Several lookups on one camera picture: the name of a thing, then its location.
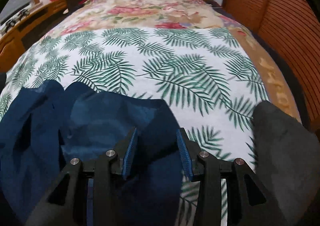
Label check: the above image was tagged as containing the navy blue suit jacket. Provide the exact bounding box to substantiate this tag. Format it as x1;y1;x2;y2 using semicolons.
1;81;182;225

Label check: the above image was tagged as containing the dark grey sleeve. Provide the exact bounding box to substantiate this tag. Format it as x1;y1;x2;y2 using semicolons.
253;101;319;225

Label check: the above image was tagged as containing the palm leaf print sheet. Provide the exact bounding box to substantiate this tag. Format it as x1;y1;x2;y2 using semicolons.
0;27;270;226

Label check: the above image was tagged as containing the wooden desk cabinet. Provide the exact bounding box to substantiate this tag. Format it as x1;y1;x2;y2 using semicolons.
0;0;67;72

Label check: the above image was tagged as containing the wooden louvered wardrobe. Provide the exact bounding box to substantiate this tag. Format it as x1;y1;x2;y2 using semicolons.
222;0;319;134

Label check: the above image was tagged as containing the floral quilt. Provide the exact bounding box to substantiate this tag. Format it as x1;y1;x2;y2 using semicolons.
48;0;302;121

